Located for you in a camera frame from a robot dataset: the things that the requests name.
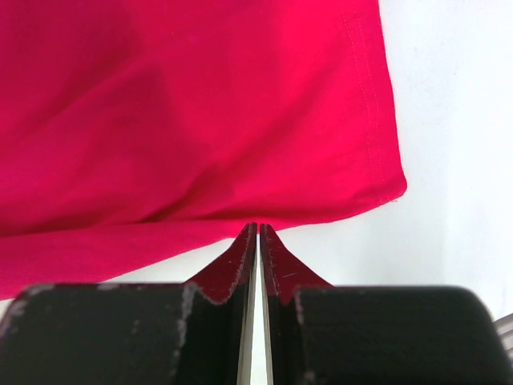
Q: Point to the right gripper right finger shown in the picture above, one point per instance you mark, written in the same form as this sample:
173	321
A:
318	333

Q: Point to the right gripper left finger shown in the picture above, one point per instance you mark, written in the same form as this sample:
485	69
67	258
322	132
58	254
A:
194	332

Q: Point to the magenta t shirt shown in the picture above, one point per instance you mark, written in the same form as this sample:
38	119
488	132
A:
132	131

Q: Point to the aluminium frame rail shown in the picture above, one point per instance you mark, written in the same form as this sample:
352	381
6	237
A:
504	326

